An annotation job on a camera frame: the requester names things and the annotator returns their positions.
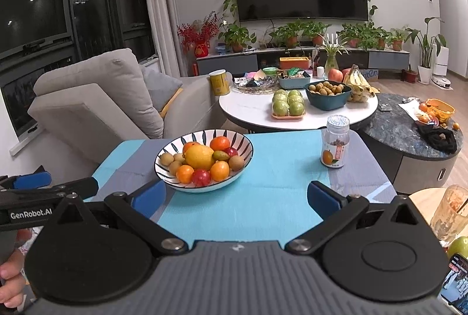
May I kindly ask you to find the bunch of bananas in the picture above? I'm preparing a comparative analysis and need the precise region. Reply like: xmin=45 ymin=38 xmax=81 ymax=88
xmin=343 ymin=65 xmax=381 ymax=103

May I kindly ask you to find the dark marble round table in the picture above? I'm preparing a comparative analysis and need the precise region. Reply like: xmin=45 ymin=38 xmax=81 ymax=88
xmin=356 ymin=93 xmax=462 ymax=191

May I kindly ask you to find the grey pillow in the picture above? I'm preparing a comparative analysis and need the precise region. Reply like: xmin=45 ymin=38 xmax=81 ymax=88
xmin=141 ymin=66 xmax=183 ymax=111

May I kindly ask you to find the tray of green apples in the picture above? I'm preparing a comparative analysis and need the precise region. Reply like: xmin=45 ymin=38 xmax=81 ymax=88
xmin=271 ymin=89 xmax=306 ymax=119

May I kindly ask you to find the white paper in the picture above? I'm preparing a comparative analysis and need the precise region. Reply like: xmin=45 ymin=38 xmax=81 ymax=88
xmin=398 ymin=99 xmax=421 ymax=115

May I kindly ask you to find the smartphone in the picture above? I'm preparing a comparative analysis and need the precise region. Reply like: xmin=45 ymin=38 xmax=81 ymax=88
xmin=439 ymin=253 xmax=468 ymax=312

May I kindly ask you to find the green apple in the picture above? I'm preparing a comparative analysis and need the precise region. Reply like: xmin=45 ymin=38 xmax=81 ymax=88
xmin=447 ymin=236 xmax=468 ymax=259

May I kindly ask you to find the orange box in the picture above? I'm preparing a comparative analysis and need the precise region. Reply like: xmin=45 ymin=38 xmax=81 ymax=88
xmin=280 ymin=57 xmax=309 ymax=70

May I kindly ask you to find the clear jar with orange label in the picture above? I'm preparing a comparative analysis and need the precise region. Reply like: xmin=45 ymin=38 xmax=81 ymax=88
xmin=321 ymin=115 xmax=350 ymax=169

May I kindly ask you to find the teal bowl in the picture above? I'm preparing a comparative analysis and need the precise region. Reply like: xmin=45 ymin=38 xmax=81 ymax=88
xmin=304 ymin=80 xmax=352 ymax=111

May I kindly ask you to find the glass vase with spider plant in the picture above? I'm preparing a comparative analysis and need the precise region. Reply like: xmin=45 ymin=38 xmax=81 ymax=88
xmin=318 ymin=34 xmax=352 ymax=72

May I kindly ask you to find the person's left hand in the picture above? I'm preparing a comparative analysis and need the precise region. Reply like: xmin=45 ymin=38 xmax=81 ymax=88
xmin=0 ymin=249 xmax=27 ymax=304

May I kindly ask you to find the light curtain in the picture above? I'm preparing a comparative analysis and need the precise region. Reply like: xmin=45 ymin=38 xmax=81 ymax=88
xmin=141 ymin=0 xmax=181 ymax=80

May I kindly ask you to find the potted green plant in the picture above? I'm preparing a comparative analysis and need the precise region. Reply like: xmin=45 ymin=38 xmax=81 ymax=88
xmin=219 ymin=21 xmax=257 ymax=53
xmin=336 ymin=23 xmax=366 ymax=48
xmin=269 ymin=23 xmax=304 ymax=48
xmin=388 ymin=26 xmax=408 ymax=52
xmin=302 ymin=20 xmax=331 ymax=46

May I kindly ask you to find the black cloth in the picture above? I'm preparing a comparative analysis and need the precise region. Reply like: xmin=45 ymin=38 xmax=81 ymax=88
xmin=418 ymin=124 xmax=457 ymax=155

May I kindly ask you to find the blue grey printed tablecloth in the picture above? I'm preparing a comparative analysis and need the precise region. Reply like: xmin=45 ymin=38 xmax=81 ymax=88
xmin=91 ymin=129 xmax=397 ymax=243

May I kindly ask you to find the yellow can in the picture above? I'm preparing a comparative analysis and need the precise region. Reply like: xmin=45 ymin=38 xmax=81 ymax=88
xmin=209 ymin=70 xmax=231 ymax=96

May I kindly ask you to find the beige sofa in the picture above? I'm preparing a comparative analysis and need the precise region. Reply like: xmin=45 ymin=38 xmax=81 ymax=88
xmin=28 ymin=48 xmax=223 ymax=166

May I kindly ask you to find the large yellow citrus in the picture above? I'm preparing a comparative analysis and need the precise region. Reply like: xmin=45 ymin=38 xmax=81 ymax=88
xmin=184 ymin=144 xmax=216 ymax=170

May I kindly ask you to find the plate of tomatoes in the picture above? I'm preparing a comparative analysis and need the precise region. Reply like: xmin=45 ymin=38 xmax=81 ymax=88
xmin=415 ymin=101 xmax=439 ymax=127

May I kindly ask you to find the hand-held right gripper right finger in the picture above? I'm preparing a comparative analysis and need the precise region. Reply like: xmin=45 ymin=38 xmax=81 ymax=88
xmin=284 ymin=180 xmax=427 ymax=258

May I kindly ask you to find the red flower arrangement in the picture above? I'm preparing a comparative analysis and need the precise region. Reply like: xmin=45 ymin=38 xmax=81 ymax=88
xmin=177 ymin=11 xmax=220 ymax=58

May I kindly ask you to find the used drinking glass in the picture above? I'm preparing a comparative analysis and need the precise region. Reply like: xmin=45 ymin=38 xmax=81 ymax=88
xmin=431 ymin=185 xmax=468 ymax=246

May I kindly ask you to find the orange plastic basket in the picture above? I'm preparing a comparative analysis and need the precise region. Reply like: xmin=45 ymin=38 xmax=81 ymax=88
xmin=426 ymin=99 xmax=455 ymax=124

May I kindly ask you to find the glass tray of snacks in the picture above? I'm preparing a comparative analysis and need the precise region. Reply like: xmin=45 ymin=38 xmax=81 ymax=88
xmin=234 ymin=74 xmax=278 ymax=91

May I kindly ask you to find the pile of longans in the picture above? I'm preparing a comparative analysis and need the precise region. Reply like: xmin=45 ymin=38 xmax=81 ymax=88
xmin=308 ymin=80 xmax=349 ymax=96

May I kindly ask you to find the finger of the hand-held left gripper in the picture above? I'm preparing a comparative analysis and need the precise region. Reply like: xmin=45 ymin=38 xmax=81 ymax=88
xmin=0 ymin=176 xmax=100 ymax=208
xmin=0 ymin=165 xmax=52 ymax=191

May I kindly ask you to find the teal plastic basket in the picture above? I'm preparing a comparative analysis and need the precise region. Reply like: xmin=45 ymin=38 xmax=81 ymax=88
xmin=278 ymin=71 xmax=312 ymax=89

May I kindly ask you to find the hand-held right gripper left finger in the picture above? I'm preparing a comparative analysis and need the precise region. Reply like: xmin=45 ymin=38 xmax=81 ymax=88
xmin=49 ymin=180 xmax=188 ymax=258

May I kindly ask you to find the tall plant in white pot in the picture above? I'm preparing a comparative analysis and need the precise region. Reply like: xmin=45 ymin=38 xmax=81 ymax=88
xmin=405 ymin=17 xmax=447 ymax=85

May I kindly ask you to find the white blue striped bowl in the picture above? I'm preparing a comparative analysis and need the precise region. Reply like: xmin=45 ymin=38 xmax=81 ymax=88
xmin=154 ymin=129 xmax=254 ymax=193

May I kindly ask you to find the white round coffee table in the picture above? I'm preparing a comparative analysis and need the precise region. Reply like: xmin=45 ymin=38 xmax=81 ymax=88
xmin=218 ymin=81 xmax=379 ymax=131

